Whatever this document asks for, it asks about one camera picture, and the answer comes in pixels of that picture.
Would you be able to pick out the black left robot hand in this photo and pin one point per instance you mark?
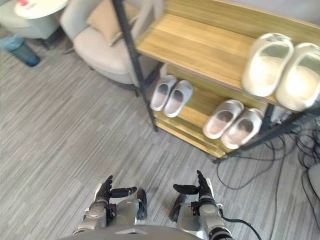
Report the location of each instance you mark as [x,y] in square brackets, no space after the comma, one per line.
[105,189]

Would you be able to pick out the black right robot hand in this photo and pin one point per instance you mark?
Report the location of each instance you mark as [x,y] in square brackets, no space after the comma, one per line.
[203,188]

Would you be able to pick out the dark robot right foot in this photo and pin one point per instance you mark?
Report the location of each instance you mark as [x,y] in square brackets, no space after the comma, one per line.
[178,206]

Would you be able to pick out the dark robot foot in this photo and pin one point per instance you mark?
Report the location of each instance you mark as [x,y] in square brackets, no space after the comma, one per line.
[178,206]
[142,203]

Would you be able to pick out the silver robot left leg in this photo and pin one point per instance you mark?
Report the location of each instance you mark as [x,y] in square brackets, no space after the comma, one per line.
[127,211]

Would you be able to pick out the silver robot leg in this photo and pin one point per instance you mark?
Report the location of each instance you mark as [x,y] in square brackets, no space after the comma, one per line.
[186,217]
[127,211]

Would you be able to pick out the silver robot right leg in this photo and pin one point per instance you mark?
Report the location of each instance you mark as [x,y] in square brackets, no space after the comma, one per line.
[186,217]

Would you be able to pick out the dark robot left foot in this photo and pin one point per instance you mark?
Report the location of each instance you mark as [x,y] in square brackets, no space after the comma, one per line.
[142,203]

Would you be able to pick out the grey robot torso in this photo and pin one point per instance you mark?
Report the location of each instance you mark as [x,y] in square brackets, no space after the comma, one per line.
[130,232]

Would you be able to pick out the beige grey slipper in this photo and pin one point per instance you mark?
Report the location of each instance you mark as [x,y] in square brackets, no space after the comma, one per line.
[222,118]
[242,128]

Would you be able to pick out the large cream slipper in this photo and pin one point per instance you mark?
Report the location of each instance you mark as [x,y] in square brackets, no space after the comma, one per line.
[300,77]
[268,63]

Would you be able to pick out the beige upholstered armchair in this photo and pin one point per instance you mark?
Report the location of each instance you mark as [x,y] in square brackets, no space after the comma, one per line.
[105,47]

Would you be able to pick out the blue waste bin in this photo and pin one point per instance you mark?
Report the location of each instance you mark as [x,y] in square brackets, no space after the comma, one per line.
[21,50]

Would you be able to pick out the tan cushion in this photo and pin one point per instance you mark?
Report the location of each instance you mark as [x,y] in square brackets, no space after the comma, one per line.
[110,21]

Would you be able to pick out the round white side table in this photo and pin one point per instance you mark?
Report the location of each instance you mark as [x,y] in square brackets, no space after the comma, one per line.
[35,15]

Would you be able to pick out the red item on table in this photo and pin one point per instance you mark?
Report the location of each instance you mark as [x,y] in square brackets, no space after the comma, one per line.
[23,3]

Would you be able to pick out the wooden shoe rack black frame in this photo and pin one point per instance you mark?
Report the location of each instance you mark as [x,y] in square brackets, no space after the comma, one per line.
[225,62]

